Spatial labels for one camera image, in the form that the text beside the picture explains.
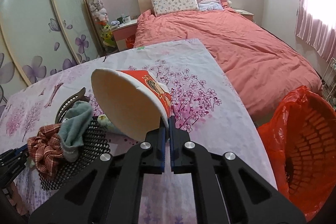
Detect white mug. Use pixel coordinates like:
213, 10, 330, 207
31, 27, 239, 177
122, 16, 131, 24

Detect red checkered cloth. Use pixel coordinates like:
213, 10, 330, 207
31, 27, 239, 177
27, 123, 65, 180

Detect hanging plush toys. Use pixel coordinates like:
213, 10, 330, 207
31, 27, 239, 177
89, 0, 117, 52

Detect white floral pillow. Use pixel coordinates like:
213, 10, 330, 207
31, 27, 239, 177
151, 0, 199, 16

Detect right nightstand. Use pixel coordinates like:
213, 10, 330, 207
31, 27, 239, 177
234, 9, 254, 22

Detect floral table cloth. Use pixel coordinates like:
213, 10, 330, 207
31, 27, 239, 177
1, 39, 277, 223

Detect orange plastic trash basket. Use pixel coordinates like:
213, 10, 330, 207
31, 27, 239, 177
257, 86, 335, 222

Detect small orange floor bin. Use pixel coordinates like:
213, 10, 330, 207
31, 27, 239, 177
125, 35, 135, 49

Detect pink left nightstand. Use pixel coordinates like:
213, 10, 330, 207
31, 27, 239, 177
113, 19, 137, 52

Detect green grey sock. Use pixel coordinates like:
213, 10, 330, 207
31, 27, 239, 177
58, 101, 93, 162

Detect brown hair clip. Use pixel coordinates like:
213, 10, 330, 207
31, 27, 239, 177
55, 87, 90, 123

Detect floral sliding wardrobe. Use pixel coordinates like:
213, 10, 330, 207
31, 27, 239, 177
1, 0, 102, 109

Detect white wire rack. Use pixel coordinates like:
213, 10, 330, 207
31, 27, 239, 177
322, 57, 336, 110

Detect coral bed duvet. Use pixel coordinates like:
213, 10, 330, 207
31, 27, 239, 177
134, 7, 322, 121

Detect black mesh pouch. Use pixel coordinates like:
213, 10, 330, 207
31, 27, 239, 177
39, 116, 110, 190

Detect pink window curtain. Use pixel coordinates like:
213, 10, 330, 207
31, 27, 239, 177
295, 0, 335, 61

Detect pink striped pillow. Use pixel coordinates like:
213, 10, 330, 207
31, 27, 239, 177
197, 0, 224, 11

